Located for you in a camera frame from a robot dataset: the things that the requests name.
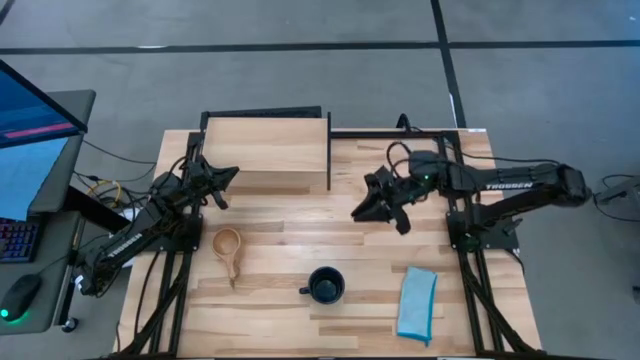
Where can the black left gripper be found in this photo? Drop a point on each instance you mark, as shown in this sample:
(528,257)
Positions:
(205,184)

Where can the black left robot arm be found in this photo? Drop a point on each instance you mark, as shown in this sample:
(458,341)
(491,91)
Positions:
(125,245)

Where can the light blue cloth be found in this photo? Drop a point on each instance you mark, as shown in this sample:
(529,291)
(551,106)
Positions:
(416,305)

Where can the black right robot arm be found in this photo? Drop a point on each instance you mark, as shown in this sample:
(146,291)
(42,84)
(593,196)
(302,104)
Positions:
(510,185)

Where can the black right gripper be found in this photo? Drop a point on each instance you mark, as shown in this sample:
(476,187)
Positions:
(404,192)

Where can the black computer mouse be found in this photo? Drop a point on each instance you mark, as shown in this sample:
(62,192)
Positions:
(20,297)

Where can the computer monitor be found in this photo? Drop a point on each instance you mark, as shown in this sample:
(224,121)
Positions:
(30,110)

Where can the grey desk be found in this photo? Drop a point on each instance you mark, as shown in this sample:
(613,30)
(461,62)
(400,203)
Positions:
(50,280)

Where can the black caster wheel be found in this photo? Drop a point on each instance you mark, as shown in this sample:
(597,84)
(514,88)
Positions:
(70,325)

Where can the wooden shelf with black frame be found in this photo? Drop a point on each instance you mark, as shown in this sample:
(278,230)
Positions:
(265,150)

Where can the dark blue enamel mug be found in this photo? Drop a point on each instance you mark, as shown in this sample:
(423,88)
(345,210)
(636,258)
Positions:
(327,287)

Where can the backlit keyboard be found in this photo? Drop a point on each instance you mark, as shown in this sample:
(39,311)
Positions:
(17,240)

